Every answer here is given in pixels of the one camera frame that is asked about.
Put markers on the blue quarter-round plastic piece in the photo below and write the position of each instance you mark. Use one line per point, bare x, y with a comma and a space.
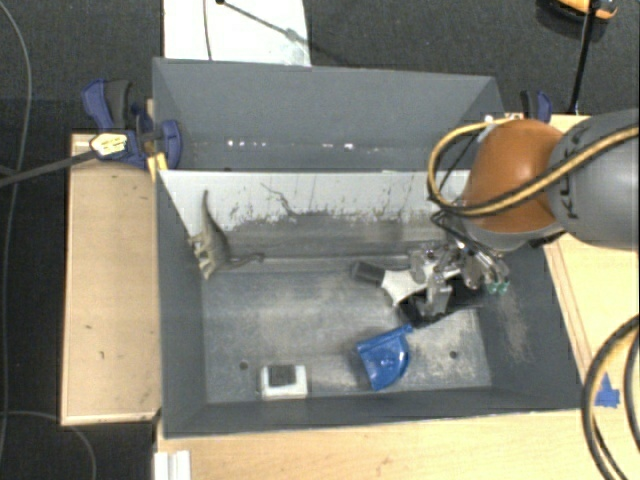
385, 360

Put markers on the pale wood board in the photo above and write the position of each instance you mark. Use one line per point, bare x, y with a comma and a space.
110, 288

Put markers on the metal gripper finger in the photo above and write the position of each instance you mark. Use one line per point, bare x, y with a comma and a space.
426, 300
443, 295

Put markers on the grey metal bin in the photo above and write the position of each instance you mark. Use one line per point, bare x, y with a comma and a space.
310, 313

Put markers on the white square box dark centre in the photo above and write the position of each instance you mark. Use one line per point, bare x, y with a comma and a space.
282, 382

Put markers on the black cylinder on white bracket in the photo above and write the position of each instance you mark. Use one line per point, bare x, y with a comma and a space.
367, 273

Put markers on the grey-green toy dinosaur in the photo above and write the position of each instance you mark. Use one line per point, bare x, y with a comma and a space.
212, 248

